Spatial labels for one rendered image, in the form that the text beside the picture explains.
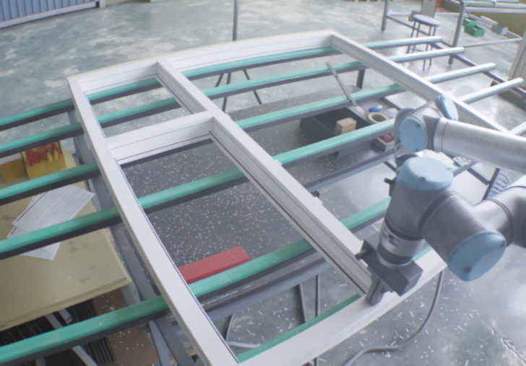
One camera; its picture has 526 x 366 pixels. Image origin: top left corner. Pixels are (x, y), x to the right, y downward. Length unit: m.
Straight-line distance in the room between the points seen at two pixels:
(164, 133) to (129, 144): 0.12
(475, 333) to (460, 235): 1.63
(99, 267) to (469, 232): 1.07
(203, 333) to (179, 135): 0.77
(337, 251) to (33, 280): 0.93
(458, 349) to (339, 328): 1.33
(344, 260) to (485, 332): 1.37
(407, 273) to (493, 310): 1.63
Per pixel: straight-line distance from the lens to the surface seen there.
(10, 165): 1.77
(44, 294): 1.32
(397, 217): 0.68
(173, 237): 1.45
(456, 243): 0.60
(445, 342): 2.10
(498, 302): 2.41
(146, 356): 1.51
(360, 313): 0.87
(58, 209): 1.56
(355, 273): 1.00
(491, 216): 0.64
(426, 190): 0.63
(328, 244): 1.04
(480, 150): 0.99
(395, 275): 0.77
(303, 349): 0.81
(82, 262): 1.36
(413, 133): 1.03
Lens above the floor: 1.64
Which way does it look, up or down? 35 degrees down
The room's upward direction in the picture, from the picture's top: 4 degrees clockwise
